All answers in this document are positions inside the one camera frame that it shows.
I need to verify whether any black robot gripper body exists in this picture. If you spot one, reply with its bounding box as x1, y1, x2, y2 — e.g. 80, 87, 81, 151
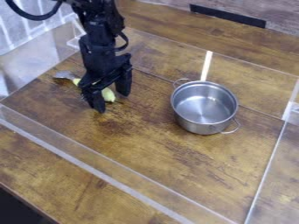
79, 35, 132, 94

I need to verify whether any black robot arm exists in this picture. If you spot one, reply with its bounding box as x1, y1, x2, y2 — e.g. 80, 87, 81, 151
67, 0, 132, 113

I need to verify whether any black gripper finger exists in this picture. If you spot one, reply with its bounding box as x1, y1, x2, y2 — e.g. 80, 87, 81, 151
84, 89, 105, 113
115, 69, 132, 96

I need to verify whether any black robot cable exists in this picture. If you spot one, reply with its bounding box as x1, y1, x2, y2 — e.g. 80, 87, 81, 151
4, 0, 64, 22

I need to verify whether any stainless steel pot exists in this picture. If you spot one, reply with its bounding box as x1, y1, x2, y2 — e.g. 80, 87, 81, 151
171, 78, 240, 135

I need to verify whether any clear acrylic bracket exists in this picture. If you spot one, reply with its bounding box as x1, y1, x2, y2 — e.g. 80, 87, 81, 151
67, 20, 85, 50

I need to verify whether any black wall strip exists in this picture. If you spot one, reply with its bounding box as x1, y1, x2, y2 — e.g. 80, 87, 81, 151
189, 3, 267, 28

